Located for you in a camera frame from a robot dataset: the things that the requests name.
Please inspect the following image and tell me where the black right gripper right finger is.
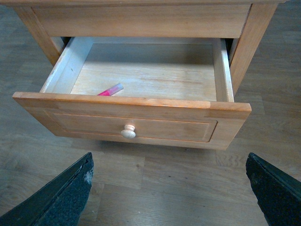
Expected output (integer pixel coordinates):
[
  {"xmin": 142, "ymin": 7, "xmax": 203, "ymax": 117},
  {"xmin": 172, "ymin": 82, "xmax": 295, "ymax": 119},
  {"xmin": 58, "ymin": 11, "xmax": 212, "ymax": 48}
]
[{"xmin": 246, "ymin": 153, "xmax": 301, "ymax": 226}]

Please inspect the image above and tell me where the wooden nightstand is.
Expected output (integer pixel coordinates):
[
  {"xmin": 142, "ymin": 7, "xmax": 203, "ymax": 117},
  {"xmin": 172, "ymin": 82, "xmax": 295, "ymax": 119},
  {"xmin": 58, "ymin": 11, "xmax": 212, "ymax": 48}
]
[{"xmin": 1, "ymin": 0, "xmax": 278, "ymax": 92}]

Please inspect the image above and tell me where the wooden drawer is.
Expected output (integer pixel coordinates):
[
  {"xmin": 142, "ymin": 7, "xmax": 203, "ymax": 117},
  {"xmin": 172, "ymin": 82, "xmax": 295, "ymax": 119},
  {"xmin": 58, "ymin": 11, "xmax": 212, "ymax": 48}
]
[{"xmin": 13, "ymin": 37, "xmax": 252, "ymax": 150}]

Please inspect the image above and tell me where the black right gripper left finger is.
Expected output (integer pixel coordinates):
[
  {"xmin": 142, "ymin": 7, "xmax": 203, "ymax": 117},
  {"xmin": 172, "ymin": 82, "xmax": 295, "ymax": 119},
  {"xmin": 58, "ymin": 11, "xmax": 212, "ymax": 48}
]
[{"xmin": 0, "ymin": 152, "xmax": 94, "ymax": 226}]

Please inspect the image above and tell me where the pink marker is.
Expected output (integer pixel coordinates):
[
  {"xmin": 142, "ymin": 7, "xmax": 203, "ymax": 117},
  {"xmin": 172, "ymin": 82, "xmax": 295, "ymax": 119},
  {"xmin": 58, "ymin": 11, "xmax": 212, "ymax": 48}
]
[{"xmin": 98, "ymin": 83, "xmax": 124, "ymax": 96}]

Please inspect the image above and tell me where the drawer knob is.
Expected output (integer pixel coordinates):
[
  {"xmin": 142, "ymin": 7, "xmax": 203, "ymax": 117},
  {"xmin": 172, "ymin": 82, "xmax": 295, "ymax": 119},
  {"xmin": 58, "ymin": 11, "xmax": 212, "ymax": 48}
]
[{"xmin": 121, "ymin": 124, "xmax": 136, "ymax": 139}]

